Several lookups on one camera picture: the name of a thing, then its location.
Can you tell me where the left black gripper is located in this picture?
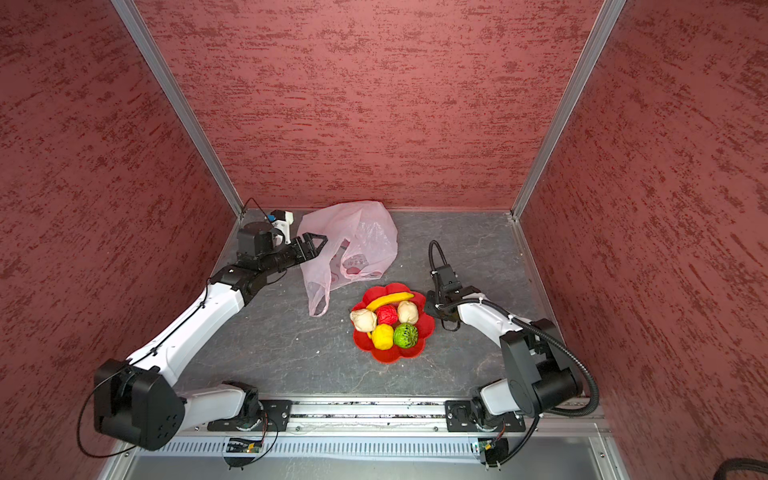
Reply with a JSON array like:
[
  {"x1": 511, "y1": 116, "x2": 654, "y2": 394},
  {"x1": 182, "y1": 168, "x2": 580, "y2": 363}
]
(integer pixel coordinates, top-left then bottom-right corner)
[{"x1": 261, "y1": 232, "x2": 328, "y2": 275}]

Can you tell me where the yellow fake banana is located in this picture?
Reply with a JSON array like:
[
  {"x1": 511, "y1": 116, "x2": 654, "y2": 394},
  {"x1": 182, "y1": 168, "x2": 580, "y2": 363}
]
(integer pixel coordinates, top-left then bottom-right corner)
[{"x1": 366, "y1": 292, "x2": 414, "y2": 312}]

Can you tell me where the green fake fruit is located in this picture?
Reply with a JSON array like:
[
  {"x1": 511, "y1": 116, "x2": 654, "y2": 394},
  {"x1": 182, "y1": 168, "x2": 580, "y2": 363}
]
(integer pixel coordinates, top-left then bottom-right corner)
[{"x1": 393, "y1": 323, "x2": 419, "y2": 349}]

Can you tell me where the red flower-shaped plastic bowl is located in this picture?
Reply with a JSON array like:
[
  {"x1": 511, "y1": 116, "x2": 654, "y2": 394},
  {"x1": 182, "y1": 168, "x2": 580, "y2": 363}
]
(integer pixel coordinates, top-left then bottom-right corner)
[{"x1": 353, "y1": 283, "x2": 435, "y2": 364}]

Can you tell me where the pink plastic bag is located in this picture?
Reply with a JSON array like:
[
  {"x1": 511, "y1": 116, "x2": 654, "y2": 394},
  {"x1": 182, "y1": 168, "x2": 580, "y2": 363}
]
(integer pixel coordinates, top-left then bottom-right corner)
[{"x1": 298, "y1": 201, "x2": 398, "y2": 317}]

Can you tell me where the yellow fake lemon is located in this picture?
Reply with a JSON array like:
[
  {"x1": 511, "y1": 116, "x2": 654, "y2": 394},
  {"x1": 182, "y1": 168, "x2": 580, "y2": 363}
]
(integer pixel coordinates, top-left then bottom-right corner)
[{"x1": 369, "y1": 324, "x2": 394, "y2": 351}]

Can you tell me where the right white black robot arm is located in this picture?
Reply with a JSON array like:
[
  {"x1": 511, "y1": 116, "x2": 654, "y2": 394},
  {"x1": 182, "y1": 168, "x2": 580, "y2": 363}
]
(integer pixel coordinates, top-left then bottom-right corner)
[{"x1": 425, "y1": 265, "x2": 584, "y2": 429}]

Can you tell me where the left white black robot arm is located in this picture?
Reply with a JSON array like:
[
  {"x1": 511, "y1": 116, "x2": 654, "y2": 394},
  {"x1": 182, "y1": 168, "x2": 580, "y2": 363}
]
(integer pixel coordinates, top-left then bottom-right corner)
[{"x1": 87, "y1": 220, "x2": 328, "y2": 451}]

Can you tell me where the black corrugated cable conduit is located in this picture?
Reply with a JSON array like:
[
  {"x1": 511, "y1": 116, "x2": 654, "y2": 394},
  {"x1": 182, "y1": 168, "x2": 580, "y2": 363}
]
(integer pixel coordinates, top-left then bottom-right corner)
[{"x1": 427, "y1": 239, "x2": 601, "y2": 466}]

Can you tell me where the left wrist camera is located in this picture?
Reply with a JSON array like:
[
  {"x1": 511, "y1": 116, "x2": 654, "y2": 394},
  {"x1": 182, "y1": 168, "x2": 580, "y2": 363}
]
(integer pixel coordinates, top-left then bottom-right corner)
[{"x1": 268, "y1": 210, "x2": 294, "y2": 244}]

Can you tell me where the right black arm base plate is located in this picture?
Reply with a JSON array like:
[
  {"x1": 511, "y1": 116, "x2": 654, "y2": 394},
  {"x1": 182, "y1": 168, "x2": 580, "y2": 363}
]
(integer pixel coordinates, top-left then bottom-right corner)
[{"x1": 444, "y1": 400, "x2": 526, "y2": 433}]

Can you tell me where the perforated metal cable tray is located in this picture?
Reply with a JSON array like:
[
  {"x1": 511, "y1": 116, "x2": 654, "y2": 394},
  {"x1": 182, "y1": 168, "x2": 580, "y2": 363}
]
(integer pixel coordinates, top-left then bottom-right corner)
[{"x1": 137, "y1": 436, "x2": 480, "y2": 462}]

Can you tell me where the aluminium mounting rail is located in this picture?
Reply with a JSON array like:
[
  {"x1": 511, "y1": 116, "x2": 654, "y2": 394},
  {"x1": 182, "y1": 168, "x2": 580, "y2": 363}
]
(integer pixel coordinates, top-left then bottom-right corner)
[{"x1": 173, "y1": 394, "x2": 607, "y2": 438}]

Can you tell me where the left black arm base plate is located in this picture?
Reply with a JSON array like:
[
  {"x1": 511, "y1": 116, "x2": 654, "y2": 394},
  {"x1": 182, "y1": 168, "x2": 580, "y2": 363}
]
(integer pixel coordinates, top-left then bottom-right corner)
[{"x1": 206, "y1": 399, "x2": 293, "y2": 434}]

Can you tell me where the left aluminium corner post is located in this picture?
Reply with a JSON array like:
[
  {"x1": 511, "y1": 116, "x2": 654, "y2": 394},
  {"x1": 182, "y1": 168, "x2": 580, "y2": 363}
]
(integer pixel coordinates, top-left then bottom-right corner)
[{"x1": 111, "y1": 0, "x2": 244, "y2": 218}]

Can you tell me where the aluminium corner post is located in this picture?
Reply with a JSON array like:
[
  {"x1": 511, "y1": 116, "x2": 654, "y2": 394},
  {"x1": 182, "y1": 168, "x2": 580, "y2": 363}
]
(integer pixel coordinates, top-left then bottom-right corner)
[
  {"x1": 111, "y1": 0, "x2": 244, "y2": 218},
  {"x1": 511, "y1": 0, "x2": 626, "y2": 222}
]

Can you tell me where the right aluminium corner post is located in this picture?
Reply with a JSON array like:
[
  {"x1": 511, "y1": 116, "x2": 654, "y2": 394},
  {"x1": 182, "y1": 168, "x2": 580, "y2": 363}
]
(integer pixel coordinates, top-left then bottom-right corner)
[{"x1": 511, "y1": 0, "x2": 626, "y2": 222}]

